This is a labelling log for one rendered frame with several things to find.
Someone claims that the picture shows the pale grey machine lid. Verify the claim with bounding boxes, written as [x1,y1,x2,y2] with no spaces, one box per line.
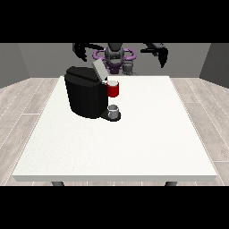
[91,58,108,81]

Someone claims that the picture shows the red pod holder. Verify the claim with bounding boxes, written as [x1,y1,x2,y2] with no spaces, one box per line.
[106,80,121,98]

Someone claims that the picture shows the grey robot trunk purple rings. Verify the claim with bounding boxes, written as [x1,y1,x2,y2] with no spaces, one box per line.
[92,43,138,75]

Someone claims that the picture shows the small grey cup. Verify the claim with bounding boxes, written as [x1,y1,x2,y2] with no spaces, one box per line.
[106,104,121,120]

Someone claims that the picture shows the small grey coffee pod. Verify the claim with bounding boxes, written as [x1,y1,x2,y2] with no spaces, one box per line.
[122,61,134,75]

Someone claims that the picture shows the black coffee machine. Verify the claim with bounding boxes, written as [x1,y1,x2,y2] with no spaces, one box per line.
[64,65,122,122]

